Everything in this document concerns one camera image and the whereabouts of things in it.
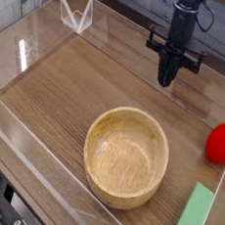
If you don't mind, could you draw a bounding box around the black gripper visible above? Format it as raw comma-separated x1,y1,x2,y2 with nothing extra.
146,4,205,87

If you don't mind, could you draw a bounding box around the red plush strawberry toy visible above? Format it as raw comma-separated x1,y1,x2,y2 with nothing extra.
204,123,225,164

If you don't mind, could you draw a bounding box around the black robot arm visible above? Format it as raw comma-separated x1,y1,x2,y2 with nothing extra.
146,0,214,88

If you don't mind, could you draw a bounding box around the wooden bowl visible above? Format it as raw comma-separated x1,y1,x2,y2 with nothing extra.
83,106,169,210

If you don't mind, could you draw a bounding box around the green tape strip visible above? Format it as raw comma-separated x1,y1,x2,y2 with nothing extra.
177,183,214,225

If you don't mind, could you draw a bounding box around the clear acrylic enclosure wall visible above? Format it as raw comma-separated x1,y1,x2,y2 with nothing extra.
0,0,225,225

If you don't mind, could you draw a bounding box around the clear acrylic corner bracket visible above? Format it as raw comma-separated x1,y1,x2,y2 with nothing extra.
60,0,93,34

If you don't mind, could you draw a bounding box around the black metal table bracket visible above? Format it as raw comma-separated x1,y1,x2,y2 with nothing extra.
0,183,27,225

